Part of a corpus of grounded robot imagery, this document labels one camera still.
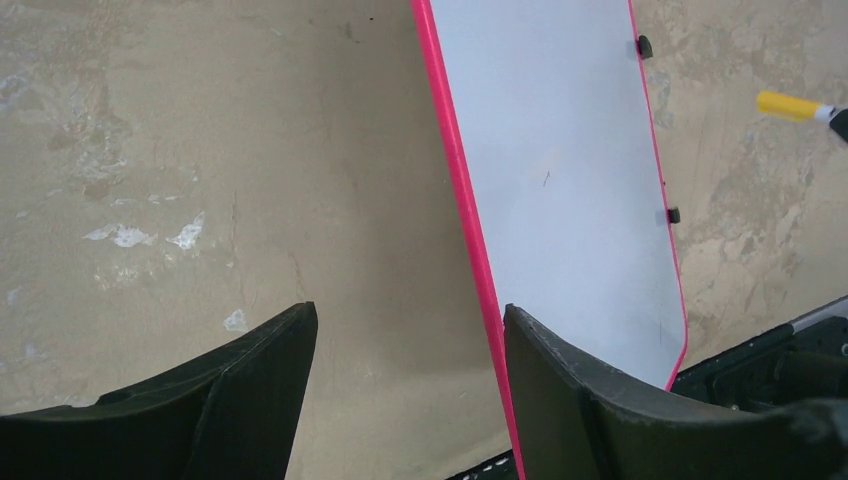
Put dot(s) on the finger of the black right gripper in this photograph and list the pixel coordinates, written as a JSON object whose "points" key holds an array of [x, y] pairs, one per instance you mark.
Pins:
{"points": [[838, 123]]}

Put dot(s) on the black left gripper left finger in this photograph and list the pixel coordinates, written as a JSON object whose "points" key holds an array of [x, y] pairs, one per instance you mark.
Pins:
{"points": [[230, 413]]}

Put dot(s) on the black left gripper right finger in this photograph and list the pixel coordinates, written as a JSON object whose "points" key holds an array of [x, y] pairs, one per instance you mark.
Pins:
{"points": [[662, 424]]}

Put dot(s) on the yellow marker cap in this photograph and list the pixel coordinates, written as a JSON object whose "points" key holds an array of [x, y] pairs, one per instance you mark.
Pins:
{"points": [[787, 107]]}

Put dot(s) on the pink framed whiteboard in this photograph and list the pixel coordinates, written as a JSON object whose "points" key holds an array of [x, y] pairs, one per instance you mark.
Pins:
{"points": [[547, 127]]}

